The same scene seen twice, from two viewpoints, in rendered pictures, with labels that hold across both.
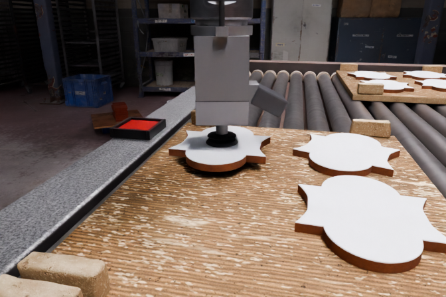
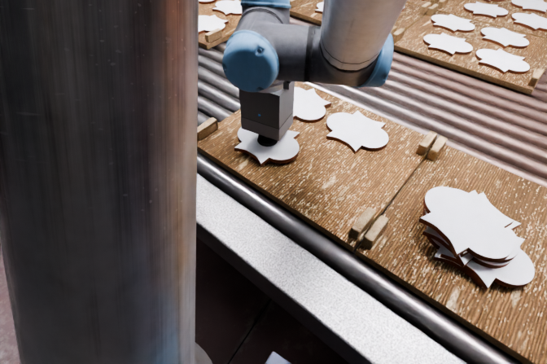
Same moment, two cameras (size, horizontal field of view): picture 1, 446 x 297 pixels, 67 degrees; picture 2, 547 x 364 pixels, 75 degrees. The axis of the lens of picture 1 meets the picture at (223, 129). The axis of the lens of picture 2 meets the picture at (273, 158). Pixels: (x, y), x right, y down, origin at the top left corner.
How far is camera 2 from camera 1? 0.61 m
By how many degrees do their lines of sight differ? 57
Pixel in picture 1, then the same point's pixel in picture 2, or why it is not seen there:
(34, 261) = (360, 226)
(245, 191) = (314, 154)
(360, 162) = (318, 107)
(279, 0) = not seen: outside the picture
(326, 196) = (342, 133)
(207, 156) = (285, 152)
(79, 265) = (368, 213)
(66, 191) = (247, 230)
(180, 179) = (286, 172)
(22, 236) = (290, 252)
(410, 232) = (375, 128)
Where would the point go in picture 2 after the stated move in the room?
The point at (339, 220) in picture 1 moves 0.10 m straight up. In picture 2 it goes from (360, 139) to (369, 100)
